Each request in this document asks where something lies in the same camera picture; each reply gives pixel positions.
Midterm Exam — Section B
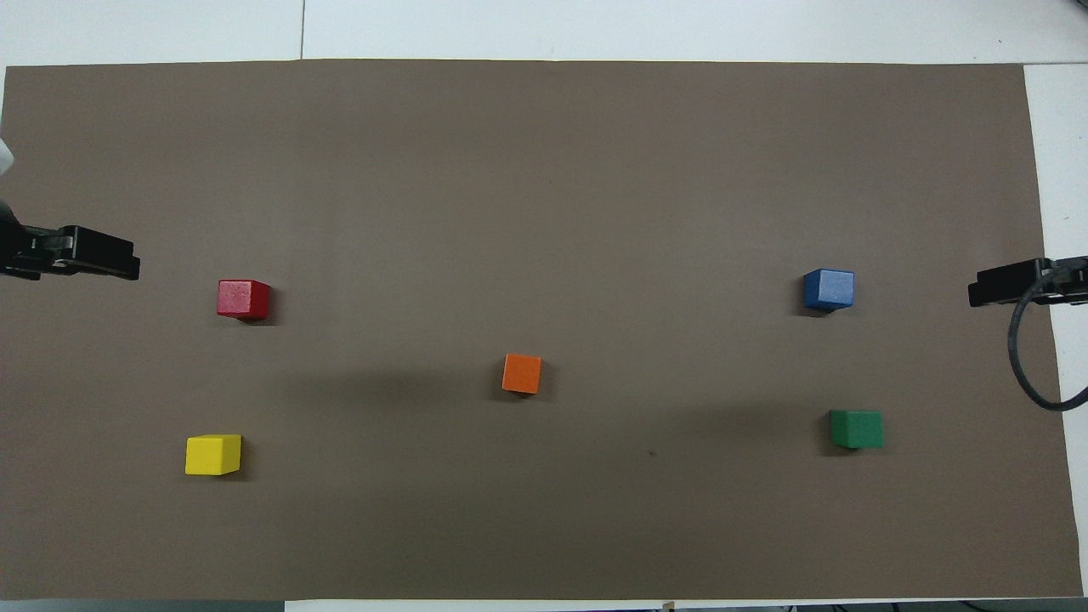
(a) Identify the red wooden block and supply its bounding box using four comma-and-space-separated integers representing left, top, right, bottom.
217, 280, 272, 321

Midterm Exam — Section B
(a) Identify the green wooden block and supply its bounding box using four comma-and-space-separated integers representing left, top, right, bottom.
829, 409, 885, 450

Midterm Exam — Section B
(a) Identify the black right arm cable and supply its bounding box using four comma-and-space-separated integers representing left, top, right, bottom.
1007, 259, 1088, 413

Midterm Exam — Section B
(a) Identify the brown table mat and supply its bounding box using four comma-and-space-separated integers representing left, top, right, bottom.
0, 58, 1084, 602

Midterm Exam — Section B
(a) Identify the orange wooden block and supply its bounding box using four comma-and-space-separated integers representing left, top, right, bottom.
501, 354, 542, 395

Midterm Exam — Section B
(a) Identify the yellow wooden block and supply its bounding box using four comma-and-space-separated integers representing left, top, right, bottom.
184, 434, 243, 477

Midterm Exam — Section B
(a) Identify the blue wooden block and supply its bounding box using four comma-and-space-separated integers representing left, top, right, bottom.
803, 269, 856, 311

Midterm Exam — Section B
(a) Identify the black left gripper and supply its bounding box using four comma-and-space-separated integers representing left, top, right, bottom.
0, 204, 141, 282

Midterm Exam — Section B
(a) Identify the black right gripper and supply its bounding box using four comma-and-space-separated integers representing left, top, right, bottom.
968, 257, 1088, 309

